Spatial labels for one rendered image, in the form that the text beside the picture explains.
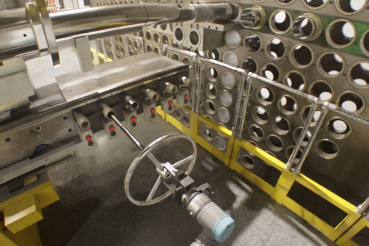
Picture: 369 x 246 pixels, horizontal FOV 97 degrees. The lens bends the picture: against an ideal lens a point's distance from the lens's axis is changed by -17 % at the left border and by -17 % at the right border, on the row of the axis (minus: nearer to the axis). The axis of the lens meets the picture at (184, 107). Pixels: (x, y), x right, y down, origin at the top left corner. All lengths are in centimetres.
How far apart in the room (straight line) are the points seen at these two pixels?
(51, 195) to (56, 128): 43
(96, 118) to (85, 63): 38
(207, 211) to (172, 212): 103
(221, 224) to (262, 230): 108
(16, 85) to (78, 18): 50
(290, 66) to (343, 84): 53
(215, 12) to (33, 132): 183
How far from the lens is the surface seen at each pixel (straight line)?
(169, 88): 150
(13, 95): 129
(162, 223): 171
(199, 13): 192
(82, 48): 138
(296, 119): 239
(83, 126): 130
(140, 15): 119
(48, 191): 143
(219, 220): 72
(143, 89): 150
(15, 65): 130
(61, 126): 146
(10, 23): 102
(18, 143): 148
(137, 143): 102
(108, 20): 111
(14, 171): 150
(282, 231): 183
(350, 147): 236
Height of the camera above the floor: 154
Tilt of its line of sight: 32 degrees down
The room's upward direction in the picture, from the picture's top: straight up
